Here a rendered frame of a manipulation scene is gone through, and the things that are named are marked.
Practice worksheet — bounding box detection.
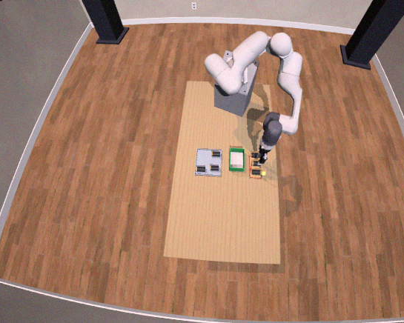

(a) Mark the green open-top box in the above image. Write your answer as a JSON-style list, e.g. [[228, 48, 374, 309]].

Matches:
[[229, 148, 245, 172]]

